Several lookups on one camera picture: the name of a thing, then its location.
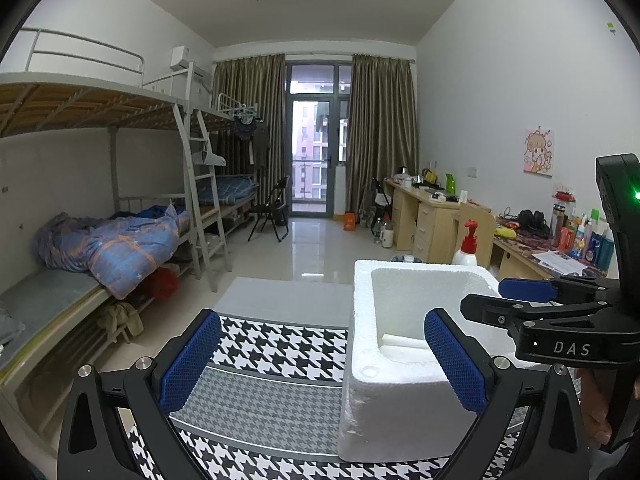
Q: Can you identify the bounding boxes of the folding trolley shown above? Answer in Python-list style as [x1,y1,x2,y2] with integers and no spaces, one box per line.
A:
[359,177,394,231]

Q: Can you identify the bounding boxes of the brown curtain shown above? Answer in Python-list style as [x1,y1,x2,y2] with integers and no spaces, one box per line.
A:
[345,54,419,216]
[212,54,289,221]

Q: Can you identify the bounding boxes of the glass balcony door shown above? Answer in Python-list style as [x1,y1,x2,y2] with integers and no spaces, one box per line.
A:
[285,60,353,219]

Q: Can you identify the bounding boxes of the grey metal bunk bed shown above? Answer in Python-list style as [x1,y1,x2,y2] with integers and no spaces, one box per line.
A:
[142,60,267,241]
[0,27,232,441]

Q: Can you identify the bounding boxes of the dark hanging clothes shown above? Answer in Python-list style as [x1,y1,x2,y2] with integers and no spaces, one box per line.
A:
[231,111,271,166]

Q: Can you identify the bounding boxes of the cluster of toiletry bottles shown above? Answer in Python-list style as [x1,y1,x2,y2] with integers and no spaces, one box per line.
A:
[550,189,616,269]

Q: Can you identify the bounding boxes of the black folding chair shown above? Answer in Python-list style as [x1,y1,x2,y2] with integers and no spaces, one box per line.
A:
[248,175,291,244]

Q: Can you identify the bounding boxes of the houndstooth table mat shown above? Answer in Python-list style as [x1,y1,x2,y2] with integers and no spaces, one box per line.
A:
[125,311,551,480]

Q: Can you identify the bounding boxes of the blue plaid blanket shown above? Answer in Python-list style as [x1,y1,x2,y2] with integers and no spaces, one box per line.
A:
[34,204,191,301]

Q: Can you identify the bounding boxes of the white foam box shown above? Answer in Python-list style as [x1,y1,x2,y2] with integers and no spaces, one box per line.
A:
[337,259,507,464]

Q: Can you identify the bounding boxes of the pile of beige clothes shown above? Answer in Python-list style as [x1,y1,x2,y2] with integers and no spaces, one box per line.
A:
[97,302,144,346]

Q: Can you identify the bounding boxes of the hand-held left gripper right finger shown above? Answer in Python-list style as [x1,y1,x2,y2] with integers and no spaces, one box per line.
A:
[422,307,591,480]

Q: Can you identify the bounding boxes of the blue plaid bedding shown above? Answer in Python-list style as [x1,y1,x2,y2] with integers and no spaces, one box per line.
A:
[196,175,260,206]

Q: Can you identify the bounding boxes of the person's right hand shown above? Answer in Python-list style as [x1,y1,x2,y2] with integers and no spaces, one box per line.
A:
[575,367,613,448]

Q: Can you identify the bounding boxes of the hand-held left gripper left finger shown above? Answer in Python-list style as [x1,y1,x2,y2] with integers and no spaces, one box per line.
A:
[57,308,223,480]

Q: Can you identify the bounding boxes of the cartoon wall poster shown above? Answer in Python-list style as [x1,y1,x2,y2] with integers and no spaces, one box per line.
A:
[522,127,556,179]

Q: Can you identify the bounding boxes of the printed paper sheets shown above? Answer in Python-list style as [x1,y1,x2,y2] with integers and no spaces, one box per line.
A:
[532,250,591,276]

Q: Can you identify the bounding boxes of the black headphones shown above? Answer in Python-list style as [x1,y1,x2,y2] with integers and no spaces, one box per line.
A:
[517,209,550,234]

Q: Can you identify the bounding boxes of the red bag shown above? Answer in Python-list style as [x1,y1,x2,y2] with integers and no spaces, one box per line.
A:
[149,267,180,301]

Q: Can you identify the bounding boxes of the wooden chair with smile cutout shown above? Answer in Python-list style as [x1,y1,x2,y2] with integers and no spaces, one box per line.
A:
[457,202,496,269]

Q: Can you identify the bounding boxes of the white lotion bottle red pump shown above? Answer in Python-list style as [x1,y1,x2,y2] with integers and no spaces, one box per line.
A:
[452,219,484,266]

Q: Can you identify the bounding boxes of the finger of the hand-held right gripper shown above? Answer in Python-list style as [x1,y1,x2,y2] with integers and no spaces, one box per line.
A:
[499,275,623,306]
[460,292,608,341]

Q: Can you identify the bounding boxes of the white air conditioner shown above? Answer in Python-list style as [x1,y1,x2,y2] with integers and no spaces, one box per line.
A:
[170,46,207,79]

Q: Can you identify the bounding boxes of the plain wooden desk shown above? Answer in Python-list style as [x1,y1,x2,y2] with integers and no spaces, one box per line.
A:
[384,178,494,264]

